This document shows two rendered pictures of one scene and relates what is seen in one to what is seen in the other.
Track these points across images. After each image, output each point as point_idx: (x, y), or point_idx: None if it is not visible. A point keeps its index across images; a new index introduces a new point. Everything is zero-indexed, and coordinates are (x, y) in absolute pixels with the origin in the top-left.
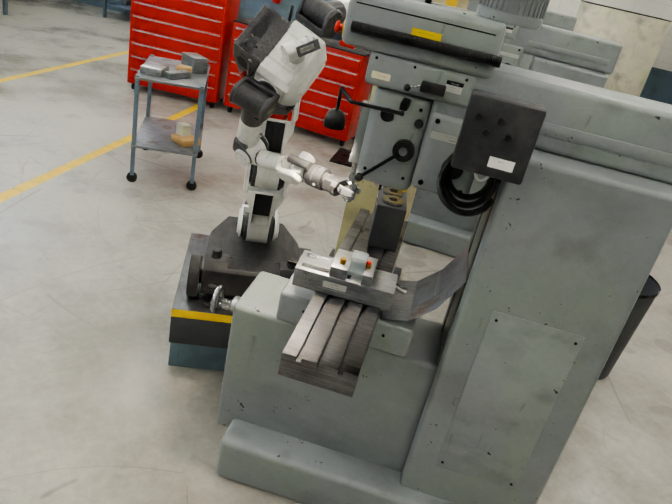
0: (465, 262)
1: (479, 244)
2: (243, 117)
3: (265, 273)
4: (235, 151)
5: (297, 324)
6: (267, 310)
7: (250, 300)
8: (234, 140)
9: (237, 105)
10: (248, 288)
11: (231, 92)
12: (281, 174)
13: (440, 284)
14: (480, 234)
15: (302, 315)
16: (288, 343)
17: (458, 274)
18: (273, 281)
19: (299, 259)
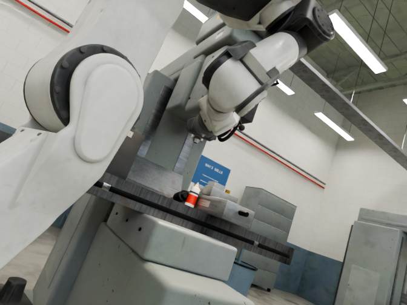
0: (156, 165)
1: (190, 152)
2: (300, 58)
3: (172, 280)
4: (266, 94)
5: (271, 239)
6: (226, 285)
7: (234, 293)
8: (279, 77)
9: (317, 46)
10: (219, 295)
11: (334, 33)
12: (231, 126)
13: (149, 186)
14: (186, 146)
15: (263, 236)
16: (287, 245)
17: (163, 174)
18: (178, 276)
19: (242, 207)
